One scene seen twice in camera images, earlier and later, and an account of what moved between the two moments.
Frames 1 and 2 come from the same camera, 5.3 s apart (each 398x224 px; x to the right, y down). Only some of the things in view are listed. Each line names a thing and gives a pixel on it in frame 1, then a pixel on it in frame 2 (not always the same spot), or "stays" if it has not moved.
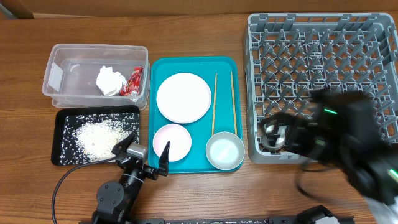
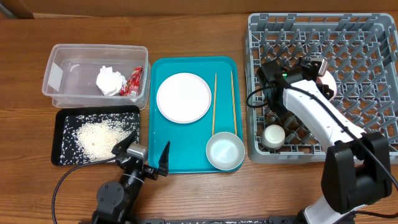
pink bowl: [180, 141] -> [328, 79]
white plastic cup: [273, 135] stays
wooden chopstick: [234, 102] stays
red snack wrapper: [131, 87] stays
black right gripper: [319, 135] -> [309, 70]
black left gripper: [153, 172] stays
